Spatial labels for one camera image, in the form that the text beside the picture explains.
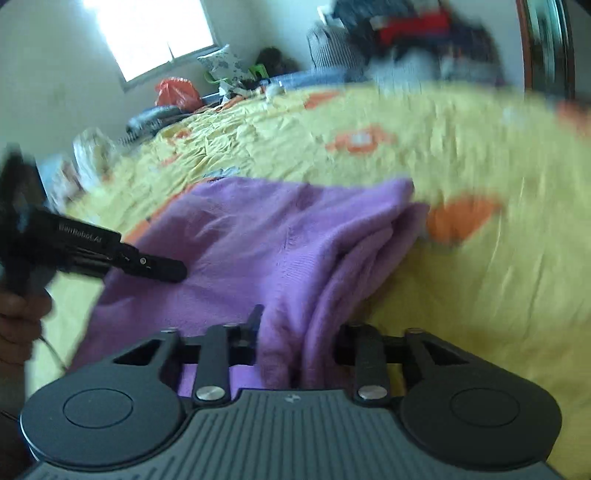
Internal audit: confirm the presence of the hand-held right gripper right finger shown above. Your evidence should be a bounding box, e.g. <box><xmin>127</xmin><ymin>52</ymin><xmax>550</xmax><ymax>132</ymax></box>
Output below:
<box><xmin>333</xmin><ymin>322</ymin><xmax>467</xmax><ymax>403</ymax></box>

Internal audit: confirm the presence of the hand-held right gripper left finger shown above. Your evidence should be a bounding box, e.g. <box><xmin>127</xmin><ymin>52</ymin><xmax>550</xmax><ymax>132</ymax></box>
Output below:
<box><xmin>111</xmin><ymin>305</ymin><xmax>265</xmax><ymax>407</ymax></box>

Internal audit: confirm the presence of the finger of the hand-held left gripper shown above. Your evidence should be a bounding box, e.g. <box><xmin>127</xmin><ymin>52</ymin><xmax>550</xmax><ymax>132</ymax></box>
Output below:
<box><xmin>105</xmin><ymin>244</ymin><xmax>188</xmax><ymax>284</ymax></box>

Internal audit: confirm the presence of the purple sweater with red trim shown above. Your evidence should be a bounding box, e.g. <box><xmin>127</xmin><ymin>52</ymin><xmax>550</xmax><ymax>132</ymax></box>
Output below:
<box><xmin>69</xmin><ymin>176</ymin><xmax>430</xmax><ymax>398</ymax></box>

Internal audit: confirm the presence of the pile of dark and red clothes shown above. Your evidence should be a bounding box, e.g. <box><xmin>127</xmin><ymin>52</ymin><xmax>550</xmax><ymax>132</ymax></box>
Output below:
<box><xmin>330</xmin><ymin>0</ymin><xmax>506</xmax><ymax>88</ymax></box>

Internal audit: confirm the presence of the person's left hand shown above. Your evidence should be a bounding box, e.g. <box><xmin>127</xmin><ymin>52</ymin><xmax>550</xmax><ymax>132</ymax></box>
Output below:
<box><xmin>0</xmin><ymin>292</ymin><xmax>52</xmax><ymax>367</ymax></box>

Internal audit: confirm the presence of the white plastic bag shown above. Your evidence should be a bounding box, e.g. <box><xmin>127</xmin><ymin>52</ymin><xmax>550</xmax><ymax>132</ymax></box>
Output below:
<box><xmin>73</xmin><ymin>129</ymin><xmax>116</xmax><ymax>183</ymax></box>

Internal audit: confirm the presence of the dark grey rolled cloth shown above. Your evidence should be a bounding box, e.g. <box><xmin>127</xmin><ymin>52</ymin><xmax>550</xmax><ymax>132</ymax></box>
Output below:
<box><xmin>127</xmin><ymin>105</ymin><xmax>186</xmax><ymax>136</ymax></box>

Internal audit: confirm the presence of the orange plastic bag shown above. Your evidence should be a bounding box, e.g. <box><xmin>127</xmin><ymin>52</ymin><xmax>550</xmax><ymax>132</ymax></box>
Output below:
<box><xmin>154</xmin><ymin>78</ymin><xmax>204</xmax><ymax>112</ymax></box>

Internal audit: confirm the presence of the yellow floral bedsheet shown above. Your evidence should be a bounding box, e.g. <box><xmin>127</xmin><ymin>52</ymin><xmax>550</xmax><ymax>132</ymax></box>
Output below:
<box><xmin>28</xmin><ymin>80</ymin><xmax>591</xmax><ymax>478</ymax></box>

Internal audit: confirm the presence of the floral pillow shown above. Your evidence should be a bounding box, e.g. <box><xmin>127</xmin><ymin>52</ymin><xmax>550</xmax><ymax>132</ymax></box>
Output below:
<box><xmin>198</xmin><ymin>45</ymin><xmax>252</xmax><ymax>86</ymax></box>

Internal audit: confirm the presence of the window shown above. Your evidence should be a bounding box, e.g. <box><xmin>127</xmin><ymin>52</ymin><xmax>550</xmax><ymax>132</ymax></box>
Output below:
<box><xmin>81</xmin><ymin>0</ymin><xmax>218</xmax><ymax>90</ymax></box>

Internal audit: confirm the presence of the black round bag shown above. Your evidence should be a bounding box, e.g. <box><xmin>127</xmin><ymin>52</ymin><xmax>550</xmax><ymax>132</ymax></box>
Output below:
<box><xmin>254</xmin><ymin>46</ymin><xmax>296</xmax><ymax>77</ymax></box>

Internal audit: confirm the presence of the wooden framed mirror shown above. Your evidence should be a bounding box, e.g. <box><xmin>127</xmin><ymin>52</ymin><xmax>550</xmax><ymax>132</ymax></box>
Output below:
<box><xmin>515</xmin><ymin>0</ymin><xmax>578</xmax><ymax>100</ymax></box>

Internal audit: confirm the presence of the black cable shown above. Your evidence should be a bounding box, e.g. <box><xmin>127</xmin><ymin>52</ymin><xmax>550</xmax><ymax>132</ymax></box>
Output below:
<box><xmin>39</xmin><ymin>330</ymin><xmax>72</xmax><ymax>372</ymax></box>

